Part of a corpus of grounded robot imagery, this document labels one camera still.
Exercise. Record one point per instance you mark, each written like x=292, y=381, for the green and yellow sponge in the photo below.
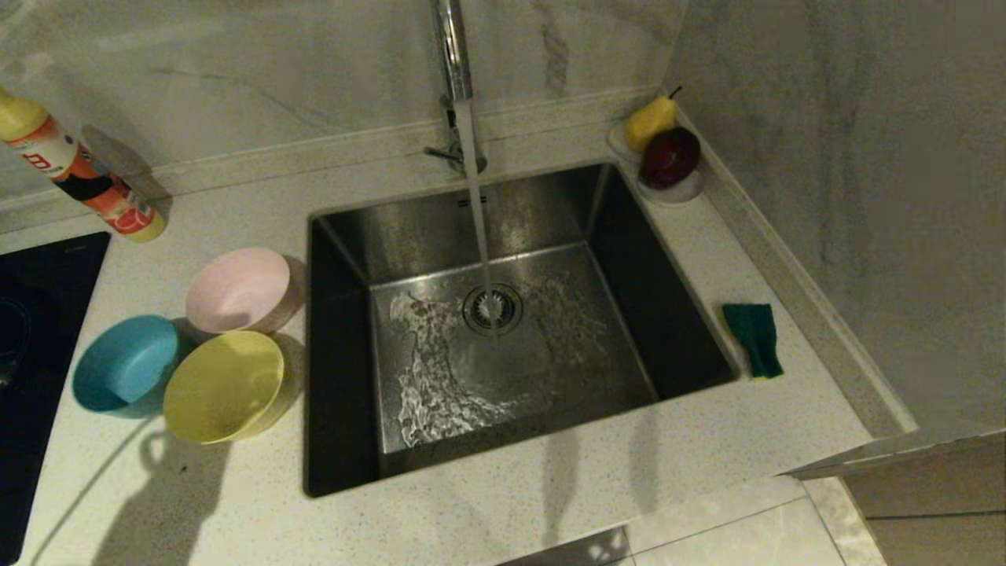
x=754, y=338

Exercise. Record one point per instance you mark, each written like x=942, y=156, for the blue plastic bowl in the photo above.
x=126, y=365

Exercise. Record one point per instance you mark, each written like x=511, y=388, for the yellow-capped orange dish soap bottle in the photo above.
x=55, y=153

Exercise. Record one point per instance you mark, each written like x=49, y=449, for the stainless steel sink basin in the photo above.
x=629, y=314

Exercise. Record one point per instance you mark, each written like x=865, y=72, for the round metal drain strainer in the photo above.
x=503, y=310

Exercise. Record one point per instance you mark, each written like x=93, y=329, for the running water stream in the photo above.
x=475, y=204

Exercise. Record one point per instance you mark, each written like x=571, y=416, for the small white dish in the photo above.
x=616, y=141
x=676, y=193

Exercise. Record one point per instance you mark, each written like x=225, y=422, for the dark red apple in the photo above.
x=670, y=157

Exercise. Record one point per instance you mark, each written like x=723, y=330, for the yellow pear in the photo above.
x=648, y=122

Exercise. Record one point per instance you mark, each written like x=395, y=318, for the chrome faucet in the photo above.
x=452, y=47

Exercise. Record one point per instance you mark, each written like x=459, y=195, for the pink plastic bowl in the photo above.
x=236, y=291

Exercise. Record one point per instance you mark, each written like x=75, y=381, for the yellow plastic bowl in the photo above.
x=224, y=385

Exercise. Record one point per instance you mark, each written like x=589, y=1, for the black induction cooktop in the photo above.
x=39, y=330

